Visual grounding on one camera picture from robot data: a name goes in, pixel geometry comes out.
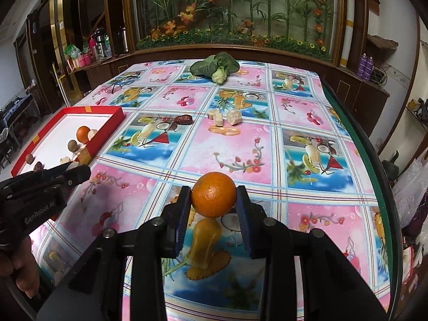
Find dark red jujube date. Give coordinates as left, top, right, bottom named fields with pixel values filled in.
left=33, top=162, right=44, bottom=173

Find large orange tangerine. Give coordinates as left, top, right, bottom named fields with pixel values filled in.
left=192, top=172, right=236, bottom=218

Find brown longan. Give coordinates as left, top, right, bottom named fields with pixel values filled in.
left=25, top=153, right=35, bottom=165
left=67, top=140, right=79, bottom=153

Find left hand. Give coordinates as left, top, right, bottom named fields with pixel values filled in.
left=1, top=236, right=40, bottom=299

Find red white tray box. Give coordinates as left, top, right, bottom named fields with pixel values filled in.
left=10, top=106, right=125, bottom=177

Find orange in tray upper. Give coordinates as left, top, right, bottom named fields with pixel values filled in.
left=76, top=125, right=91, bottom=144

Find colourful fruit print tablecloth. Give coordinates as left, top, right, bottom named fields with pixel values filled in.
left=31, top=60, right=390, bottom=320

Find white plastic bag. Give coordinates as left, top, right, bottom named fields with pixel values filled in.
left=392, top=157, right=427, bottom=228

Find bottles on left shelf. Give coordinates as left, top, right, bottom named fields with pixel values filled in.
left=63, top=27, right=128, bottom=73

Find green leafy vegetable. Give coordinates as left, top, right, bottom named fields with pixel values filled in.
left=189, top=51, right=240, bottom=86

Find purple bottles on shelf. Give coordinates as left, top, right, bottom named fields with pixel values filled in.
left=357, top=53, right=374, bottom=82

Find flower aquarium display cabinet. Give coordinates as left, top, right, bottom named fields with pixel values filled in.
left=125, top=0, right=346, bottom=64

